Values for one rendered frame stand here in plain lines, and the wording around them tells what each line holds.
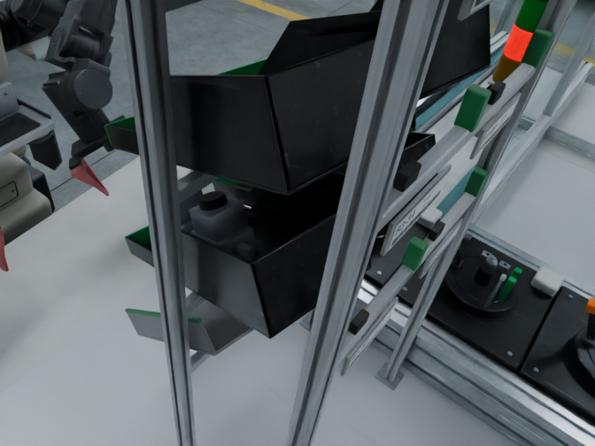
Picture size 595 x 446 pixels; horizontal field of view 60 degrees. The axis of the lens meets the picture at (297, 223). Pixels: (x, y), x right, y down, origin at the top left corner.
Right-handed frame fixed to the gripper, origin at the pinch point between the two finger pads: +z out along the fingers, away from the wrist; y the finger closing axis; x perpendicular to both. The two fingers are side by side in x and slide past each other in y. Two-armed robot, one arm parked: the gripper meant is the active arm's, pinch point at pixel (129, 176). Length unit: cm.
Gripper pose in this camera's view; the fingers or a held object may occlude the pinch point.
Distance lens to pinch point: 95.8
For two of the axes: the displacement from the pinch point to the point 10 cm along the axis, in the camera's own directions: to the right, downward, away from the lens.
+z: 4.0, 7.4, 5.5
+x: -3.5, -4.3, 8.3
